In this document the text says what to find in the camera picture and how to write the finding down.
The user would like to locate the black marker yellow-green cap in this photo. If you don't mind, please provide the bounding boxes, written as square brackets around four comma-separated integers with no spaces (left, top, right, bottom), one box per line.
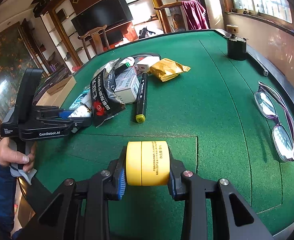
[135,72,149,124]

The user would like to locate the black cylinder with gear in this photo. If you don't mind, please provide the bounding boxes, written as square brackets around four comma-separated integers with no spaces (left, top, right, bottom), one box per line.
[226,24,248,61]

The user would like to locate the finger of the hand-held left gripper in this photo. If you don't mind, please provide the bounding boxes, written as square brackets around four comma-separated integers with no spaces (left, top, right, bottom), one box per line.
[20,116,93,133]
[34,106,71,120]

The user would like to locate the gold snack packet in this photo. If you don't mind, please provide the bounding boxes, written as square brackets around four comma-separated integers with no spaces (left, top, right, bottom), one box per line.
[148,58,191,82]

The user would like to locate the teal tissue pack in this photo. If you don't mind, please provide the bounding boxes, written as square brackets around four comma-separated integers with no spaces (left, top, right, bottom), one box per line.
[69,91,91,110]

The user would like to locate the dark red cloth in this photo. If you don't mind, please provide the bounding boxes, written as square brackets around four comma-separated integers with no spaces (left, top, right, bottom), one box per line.
[181,0,209,30]

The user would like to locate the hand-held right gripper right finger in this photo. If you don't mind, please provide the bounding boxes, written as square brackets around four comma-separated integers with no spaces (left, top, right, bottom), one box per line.
[166,150,275,240]

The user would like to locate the cardboard box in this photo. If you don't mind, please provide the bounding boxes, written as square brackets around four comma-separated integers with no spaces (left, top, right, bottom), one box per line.
[35,75,77,108]

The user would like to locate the black flat television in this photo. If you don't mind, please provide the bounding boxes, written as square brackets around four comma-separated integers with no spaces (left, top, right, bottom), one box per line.
[70,0,134,37]

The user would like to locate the wooden chair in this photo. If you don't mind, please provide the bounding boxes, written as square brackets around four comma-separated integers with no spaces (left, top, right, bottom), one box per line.
[154,4,187,33]
[77,24,111,60]

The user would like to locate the white bottle green label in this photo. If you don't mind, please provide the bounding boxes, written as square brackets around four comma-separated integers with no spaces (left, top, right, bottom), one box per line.
[117,56,136,68]

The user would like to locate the white charger box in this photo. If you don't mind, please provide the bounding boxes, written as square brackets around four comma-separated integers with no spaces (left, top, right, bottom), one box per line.
[136,56,161,72]

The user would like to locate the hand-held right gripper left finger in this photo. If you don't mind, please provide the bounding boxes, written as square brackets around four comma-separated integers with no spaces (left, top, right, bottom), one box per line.
[19,146,137,240]

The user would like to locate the black cloth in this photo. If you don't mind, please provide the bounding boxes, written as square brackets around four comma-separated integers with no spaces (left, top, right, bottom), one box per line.
[138,26,157,40]

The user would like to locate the grey carton box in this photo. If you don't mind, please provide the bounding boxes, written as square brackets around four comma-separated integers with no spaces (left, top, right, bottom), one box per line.
[113,67,140,105]

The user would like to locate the flower wall painting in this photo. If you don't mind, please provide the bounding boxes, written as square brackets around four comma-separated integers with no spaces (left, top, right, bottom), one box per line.
[0,22,47,120]

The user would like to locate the black snack bag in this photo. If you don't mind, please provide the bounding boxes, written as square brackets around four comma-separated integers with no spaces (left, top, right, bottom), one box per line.
[90,58,126,128]

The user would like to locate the person's left hand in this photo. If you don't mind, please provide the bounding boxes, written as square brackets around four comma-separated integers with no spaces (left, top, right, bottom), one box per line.
[0,137,37,174]

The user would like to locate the purple frame eyeglasses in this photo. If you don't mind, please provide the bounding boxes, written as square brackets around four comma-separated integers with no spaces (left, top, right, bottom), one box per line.
[253,81,294,162]

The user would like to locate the wooden wall shelf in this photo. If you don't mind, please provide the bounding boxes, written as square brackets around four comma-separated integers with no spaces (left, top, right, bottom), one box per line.
[127,0,180,35]
[40,0,87,68]

